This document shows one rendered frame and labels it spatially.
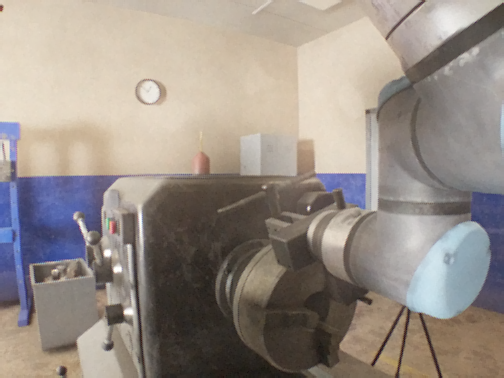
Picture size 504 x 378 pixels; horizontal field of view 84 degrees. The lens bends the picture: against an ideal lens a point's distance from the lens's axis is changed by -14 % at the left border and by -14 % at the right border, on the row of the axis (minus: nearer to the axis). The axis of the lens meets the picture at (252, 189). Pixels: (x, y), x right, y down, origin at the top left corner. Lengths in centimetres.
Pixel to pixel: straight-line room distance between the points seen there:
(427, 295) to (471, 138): 15
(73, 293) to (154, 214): 212
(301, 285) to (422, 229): 33
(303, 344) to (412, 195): 42
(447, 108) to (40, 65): 403
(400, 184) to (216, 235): 48
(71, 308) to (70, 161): 178
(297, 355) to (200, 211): 34
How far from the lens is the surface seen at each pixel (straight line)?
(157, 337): 72
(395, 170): 30
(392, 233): 31
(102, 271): 84
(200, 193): 67
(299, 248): 43
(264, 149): 414
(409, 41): 19
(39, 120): 396
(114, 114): 402
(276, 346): 60
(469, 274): 32
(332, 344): 63
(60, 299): 272
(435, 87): 19
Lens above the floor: 135
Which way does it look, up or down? 3 degrees down
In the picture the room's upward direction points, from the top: straight up
